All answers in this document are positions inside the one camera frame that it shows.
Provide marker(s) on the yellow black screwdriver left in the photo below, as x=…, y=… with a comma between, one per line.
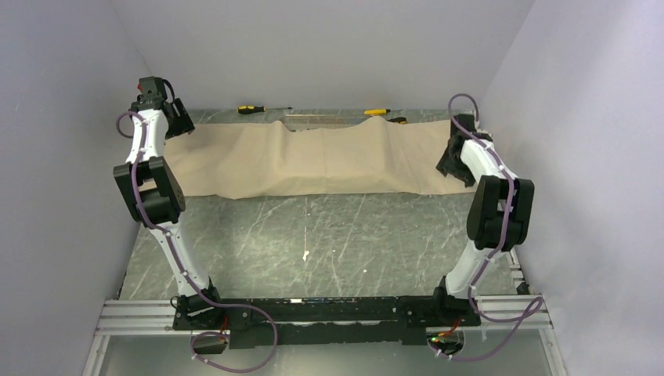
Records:
x=250, y=109

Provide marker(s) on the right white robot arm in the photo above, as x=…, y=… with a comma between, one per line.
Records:
x=500, y=211

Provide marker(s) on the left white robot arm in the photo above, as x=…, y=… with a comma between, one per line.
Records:
x=152, y=194

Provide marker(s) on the black yellow short screwdriver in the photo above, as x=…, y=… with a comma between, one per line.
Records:
x=398, y=120

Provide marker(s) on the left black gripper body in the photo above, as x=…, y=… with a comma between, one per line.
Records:
x=181, y=124

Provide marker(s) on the right side aluminium rail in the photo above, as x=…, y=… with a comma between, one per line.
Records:
x=513, y=270

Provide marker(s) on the wire mesh instrument tray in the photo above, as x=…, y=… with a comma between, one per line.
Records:
x=301, y=123

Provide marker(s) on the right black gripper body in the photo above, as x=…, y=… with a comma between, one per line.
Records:
x=456, y=167

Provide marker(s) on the aluminium rail frame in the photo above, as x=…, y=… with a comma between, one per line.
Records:
x=155, y=317

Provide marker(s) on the beige surgical wrap cloth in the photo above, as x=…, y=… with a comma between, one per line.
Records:
x=238, y=161

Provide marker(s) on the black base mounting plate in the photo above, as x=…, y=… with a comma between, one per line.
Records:
x=404, y=319

